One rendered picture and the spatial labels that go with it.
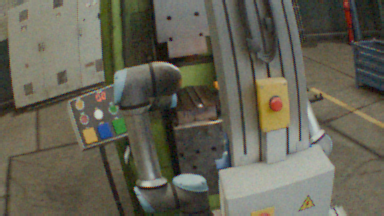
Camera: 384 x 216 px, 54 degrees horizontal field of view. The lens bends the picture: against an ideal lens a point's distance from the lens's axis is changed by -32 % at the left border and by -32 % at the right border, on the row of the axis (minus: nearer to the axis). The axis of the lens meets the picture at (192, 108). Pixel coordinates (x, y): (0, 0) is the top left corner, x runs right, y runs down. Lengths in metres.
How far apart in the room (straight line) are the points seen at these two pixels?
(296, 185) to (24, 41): 6.96
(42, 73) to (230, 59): 6.72
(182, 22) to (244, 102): 1.42
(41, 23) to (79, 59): 1.21
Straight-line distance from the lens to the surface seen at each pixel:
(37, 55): 7.91
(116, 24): 2.88
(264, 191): 1.28
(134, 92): 1.73
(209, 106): 2.87
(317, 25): 10.37
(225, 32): 1.35
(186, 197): 1.83
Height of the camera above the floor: 1.81
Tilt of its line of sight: 17 degrees down
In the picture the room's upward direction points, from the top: 8 degrees counter-clockwise
